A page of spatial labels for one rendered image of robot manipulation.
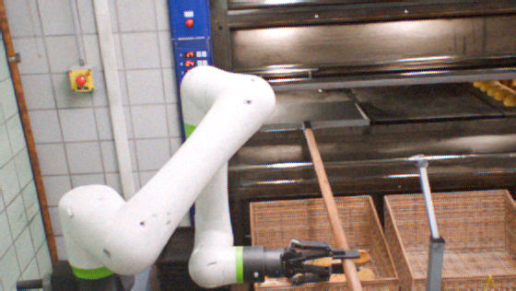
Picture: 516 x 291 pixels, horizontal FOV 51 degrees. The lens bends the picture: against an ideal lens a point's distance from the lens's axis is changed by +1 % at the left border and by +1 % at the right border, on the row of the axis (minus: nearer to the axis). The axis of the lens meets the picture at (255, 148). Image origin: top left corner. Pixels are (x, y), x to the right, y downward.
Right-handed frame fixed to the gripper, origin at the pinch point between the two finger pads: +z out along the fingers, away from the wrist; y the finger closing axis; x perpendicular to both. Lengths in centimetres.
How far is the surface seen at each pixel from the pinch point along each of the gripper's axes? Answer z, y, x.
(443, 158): 47, 1, -66
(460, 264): 64, 58, -83
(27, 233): -121, 34, -83
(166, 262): -59, 39, -63
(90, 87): -88, -25, -94
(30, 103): -117, -18, -101
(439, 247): 40, 24, -43
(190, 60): -48, -34, -99
